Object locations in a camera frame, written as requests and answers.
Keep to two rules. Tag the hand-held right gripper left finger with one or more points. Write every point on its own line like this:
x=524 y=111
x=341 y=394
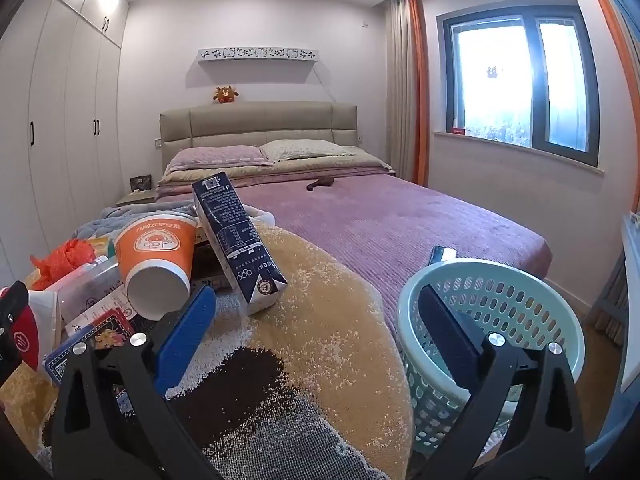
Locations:
x=182 y=340

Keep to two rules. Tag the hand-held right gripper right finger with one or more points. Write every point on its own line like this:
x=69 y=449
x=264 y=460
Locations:
x=445 y=330

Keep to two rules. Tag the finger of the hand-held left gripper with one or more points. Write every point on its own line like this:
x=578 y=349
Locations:
x=12 y=305

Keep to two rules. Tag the red and white container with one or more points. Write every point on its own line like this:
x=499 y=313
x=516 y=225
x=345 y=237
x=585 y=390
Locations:
x=30 y=340

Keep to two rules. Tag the green plastic laundry basket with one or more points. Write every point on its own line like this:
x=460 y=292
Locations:
x=406 y=312

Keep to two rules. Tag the orange plastic bag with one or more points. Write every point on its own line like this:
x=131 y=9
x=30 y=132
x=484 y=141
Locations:
x=62 y=260

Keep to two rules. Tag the dark red printed packet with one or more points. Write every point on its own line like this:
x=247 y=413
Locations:
x=107 y=332

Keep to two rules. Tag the blue patterned card box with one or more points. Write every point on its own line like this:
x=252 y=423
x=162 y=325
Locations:
x=62 y=362

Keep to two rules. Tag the clear plastic bottle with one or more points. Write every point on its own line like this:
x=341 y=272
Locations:
x=90 y=290

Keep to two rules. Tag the orange paper cup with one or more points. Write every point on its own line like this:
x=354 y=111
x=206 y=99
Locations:
x=155 y=245

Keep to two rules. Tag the dark blue milk carton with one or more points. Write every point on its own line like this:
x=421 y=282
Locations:
x=235 y=240

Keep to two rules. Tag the smartphone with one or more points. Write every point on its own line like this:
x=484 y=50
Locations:
x=441 y=255

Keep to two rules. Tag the bed with purple cover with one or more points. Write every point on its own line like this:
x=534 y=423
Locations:
x=400 y=225

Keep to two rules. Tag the round panda rug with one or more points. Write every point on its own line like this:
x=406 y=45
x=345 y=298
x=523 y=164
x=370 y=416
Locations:
x=320 y=320

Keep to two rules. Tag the wooden nightstand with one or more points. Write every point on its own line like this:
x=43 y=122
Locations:
x=135 y=200

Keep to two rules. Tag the pink pillow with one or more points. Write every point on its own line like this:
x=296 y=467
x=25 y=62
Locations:
x=215 y=156

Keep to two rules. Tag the small brown object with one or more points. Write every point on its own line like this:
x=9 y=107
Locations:
x=321 y=185

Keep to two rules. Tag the red box on windowsill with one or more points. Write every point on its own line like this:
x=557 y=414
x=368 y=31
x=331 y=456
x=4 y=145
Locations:
x=456 y=131

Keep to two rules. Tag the white wardrobe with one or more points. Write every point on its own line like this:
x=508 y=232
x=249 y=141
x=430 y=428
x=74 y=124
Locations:
x=55 y=110

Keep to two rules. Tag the dotted beige pillow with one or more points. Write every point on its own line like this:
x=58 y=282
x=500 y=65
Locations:
x=305 y=150

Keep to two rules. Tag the beige padded headboard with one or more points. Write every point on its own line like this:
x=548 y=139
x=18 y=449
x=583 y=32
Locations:
x=260 y=122

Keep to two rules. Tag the beige and orange curtain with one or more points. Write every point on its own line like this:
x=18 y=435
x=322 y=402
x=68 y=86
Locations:
x=407 y=90

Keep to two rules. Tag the orange plush toy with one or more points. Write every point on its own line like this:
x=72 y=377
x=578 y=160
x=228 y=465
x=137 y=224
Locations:
x=226 y=95

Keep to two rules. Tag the small window sticker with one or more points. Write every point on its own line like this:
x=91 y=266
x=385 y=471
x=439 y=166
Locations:
x=493 y=72

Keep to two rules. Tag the dark framed window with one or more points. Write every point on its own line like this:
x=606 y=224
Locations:
x=530 y=70

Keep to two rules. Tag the dark photo frame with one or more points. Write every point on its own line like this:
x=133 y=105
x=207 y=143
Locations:
x=141 y=183

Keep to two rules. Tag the white wall shelf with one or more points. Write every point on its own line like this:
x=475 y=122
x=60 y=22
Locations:
x=257 y=54

